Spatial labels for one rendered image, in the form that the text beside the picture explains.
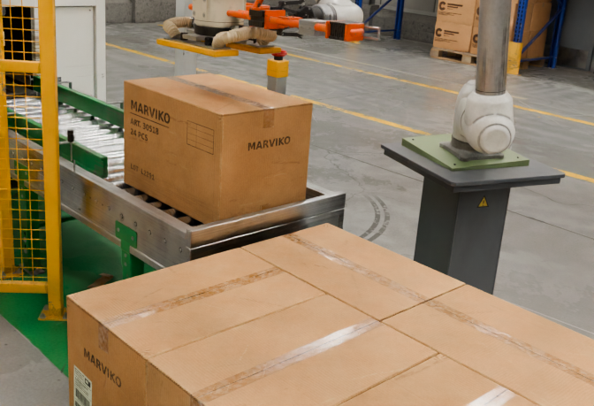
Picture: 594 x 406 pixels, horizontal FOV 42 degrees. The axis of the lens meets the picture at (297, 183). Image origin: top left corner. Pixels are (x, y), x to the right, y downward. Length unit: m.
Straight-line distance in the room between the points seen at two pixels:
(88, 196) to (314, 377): 1.42
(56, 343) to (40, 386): 0.28
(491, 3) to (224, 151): 0.97
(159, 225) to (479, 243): 1.20
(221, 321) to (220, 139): 0.69
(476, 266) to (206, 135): 1.17
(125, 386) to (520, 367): 0.97
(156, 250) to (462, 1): 8.47
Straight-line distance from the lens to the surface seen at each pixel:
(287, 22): 2.41
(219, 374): 1.81
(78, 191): 3.03
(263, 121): 2.57
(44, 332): 3.13
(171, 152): 2.72
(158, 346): 1.92
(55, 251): 3.10
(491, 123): 2.61
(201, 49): 2.57
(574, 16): 11.26
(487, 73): 2.63
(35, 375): 2.87
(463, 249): 2.95
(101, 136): 3.69
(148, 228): 2.63
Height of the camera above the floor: 1.51
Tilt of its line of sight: 18 degrees down
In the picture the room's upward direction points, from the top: 4 degrees clockwise
